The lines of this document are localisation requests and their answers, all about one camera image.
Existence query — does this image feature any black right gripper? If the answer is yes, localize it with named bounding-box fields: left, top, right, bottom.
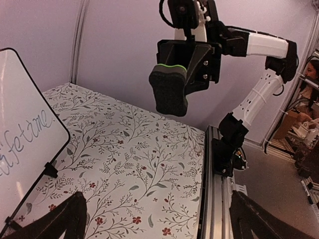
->
left=156, top=0, right=222, bottom=96

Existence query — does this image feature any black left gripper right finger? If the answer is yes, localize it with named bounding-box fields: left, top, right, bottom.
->
left=230, top=191, right=312, bottom=239

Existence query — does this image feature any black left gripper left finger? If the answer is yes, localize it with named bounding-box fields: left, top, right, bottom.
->
left=5, top=191, right=87, bottom=239

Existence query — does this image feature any green black whiteboard eraser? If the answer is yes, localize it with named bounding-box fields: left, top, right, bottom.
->
left=149, top=64, right=188, bottom=117

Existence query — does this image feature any white whiteboard black frame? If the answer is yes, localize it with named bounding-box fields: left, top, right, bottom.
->
left=0, top=48, right=70, bottom=231

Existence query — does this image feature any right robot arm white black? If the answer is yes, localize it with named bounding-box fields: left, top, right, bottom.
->
left=149, top=0, right=298, bottom=177

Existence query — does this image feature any black whiteboard stand clip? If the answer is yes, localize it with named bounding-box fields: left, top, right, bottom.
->
left=5, top=217, right=22, bottom=231
left=43, top=162, right=58, bottom=179

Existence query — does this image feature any floral patterned table mat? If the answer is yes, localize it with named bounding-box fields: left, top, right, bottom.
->
left=14, top=84, right=204, bottom=239

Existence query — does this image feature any person in background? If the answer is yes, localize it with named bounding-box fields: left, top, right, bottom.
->
left=299, top=59, right=319, bottom=108

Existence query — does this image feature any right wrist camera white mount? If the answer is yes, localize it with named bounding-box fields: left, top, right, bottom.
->
left=168, top=0, right=211, bottom=42

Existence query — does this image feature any front aluminium rail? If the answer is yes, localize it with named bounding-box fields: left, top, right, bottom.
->
left=197, top=126, right=247, bottom=239

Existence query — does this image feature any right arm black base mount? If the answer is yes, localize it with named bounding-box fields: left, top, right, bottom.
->
left=212, top=138, right=247, bottom=177

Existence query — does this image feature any left aluminium frame post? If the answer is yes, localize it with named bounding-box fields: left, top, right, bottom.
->
left=69, top=0, right=90, bottom=85

